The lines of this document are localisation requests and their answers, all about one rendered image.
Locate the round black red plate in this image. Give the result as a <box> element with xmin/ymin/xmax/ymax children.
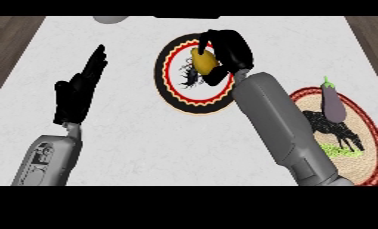
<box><xmin>153</xmin><ymin>33</ymin><xmax>239</xmax><ymax>115</ymax></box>

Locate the purple eggplant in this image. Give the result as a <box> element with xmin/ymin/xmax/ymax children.
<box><xmin>319</xmin><ymin>76</ymin><xmax>347</xmax><ymax>123</ymax></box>

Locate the round tan horse placemat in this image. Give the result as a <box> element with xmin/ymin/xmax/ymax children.
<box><xmin>288</xmin><ymin>86</ymin><xmax>378</xmax><ymax>187</ymax></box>

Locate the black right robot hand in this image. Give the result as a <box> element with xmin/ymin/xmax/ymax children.
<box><xmin>196</xmin><ymin>29</ymin><xmax>257</xmax><ymax>87</ymax></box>

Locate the yellow lemon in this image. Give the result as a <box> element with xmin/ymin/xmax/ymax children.
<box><xmin>190</xmin><ymin>47</ymin><xmax>220</xmax><ymax>76</ymax></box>

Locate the grey rounded object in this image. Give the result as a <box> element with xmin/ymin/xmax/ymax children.
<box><xmin>91</xmin><ymin>16</ymin><xmax>131</xmax><ymax>25</ymax></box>

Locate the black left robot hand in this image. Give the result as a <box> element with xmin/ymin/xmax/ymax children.
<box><xmin>51</xmin><ymin>43</ymin><xmax>109</xmax><ymax>126</ymax></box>

